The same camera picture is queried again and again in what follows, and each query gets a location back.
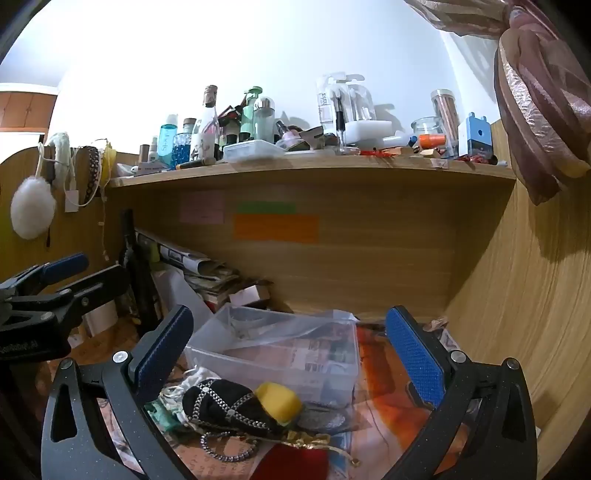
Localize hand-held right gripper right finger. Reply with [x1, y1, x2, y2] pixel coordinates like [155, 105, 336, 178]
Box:
[385, 305, 539, 480]

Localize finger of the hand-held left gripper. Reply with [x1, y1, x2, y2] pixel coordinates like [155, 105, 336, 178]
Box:
[0, 253, 90, 302]
[8, 264, 131, 334]

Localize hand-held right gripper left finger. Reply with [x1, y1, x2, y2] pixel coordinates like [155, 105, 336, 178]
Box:
[41, 305, 195, 480]

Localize white floral scrunchie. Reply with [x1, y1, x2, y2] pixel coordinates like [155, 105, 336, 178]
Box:
[161, 367, 211, 403]

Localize green striped scrunchie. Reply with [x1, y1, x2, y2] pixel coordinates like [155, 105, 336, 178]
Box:
[145, 397, 185, 432]

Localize black pouch with silver chains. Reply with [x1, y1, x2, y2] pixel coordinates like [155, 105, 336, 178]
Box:
[182, 378, 284, 437]

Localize silver glitter pouch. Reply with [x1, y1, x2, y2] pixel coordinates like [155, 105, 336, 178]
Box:
[298, 404, 347, 431]

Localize clear plastic storage box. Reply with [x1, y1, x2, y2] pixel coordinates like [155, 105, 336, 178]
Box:
[185, 305, 361, 409]

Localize silver chain bracelet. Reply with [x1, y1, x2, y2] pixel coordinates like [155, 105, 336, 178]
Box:
[200, 431, 260, 462]

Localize yellow sponge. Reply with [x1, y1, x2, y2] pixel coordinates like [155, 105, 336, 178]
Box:
[255, 382, 303, 424]

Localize red velvet coin purse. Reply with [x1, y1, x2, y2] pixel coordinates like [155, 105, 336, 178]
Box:
[249, 431, 362, 480]

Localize dark wine bottle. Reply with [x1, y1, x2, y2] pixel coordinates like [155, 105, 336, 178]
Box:
[119, 209, 162, 330]

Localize newspaper print paper sheet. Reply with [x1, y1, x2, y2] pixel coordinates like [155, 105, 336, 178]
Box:
[69, 318, 467, 480]

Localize white powder puff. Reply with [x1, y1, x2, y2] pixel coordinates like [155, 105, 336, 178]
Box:
[10, 174, 57, 240]

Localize stack of newspapers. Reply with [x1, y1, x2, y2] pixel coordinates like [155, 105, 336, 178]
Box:
[136, 228, 241, 305]

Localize studded dark headband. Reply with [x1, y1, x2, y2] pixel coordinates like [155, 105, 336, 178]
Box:
[83, 145, 102, 206]

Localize small cardboard box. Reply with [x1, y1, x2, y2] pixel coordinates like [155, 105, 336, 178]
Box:
[228, 284, 271, 310]

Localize yellow headband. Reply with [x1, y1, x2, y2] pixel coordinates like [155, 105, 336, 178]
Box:
[99, 141, 118, 181]

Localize white fluffy headband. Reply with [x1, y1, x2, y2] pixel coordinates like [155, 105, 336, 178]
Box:
[48, 132, 75, 185]

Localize white carton red print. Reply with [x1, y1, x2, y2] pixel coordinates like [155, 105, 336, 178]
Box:
[131, 159, 169, 175]

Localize pink sticky note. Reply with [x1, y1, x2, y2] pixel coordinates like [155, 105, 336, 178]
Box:
[180, 191, 225, 224]

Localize faceted glass bottle blue liquid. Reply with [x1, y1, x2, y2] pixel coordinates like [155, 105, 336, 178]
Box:
[172, 119, 197, 169]

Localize teal liquid plastic bottle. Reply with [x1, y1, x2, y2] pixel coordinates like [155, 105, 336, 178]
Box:
[159, 114, 178, 162]

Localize orange sticky note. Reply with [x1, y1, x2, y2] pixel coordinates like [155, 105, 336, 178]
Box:
[234, 215, 320, 244]

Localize green sticky note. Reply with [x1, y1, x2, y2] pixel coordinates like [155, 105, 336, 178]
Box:
[237, 202, 296, 215]

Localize tall clear illustrated bottle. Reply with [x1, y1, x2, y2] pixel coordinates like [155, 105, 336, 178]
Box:
[191, 85, 220, 162]

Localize clear lidded plastic case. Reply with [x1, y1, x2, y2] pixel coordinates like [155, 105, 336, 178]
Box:
[223, 140, 286, 162]

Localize wooden shelf board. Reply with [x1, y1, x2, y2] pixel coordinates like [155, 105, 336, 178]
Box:
[108, 154, 517, 188]

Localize mint green pump bottle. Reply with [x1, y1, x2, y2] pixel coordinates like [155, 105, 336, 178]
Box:
[241, 86, 263, 141]

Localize blue pencil sharpener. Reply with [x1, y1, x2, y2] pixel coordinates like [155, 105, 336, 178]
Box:
[465, 112, 492, 160]

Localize white plastic box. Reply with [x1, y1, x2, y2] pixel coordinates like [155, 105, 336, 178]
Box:
[345, 120, 394, 146]

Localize short glass jar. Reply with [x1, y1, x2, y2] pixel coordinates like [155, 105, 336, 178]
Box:
[411, 117, 444, 148]

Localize clear bottle silver cap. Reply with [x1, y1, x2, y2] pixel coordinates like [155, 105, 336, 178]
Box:
[253, 97, 276, 141]

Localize clear tube rose gold contents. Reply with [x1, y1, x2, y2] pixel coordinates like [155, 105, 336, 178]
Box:
[431, 89, 459, 160]

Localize clear blister pack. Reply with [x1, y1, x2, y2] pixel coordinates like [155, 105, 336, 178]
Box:
[317, 73, 372, 123]

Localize pink satin curtain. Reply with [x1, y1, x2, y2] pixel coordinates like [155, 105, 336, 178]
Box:
[406, 0, 591, 206]

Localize white charger cable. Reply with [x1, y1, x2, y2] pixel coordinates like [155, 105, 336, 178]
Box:
[39, 138, 112, 259]

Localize wooden wall cabinet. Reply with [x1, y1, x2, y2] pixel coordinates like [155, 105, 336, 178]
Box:
[0, 90, 58, 130]

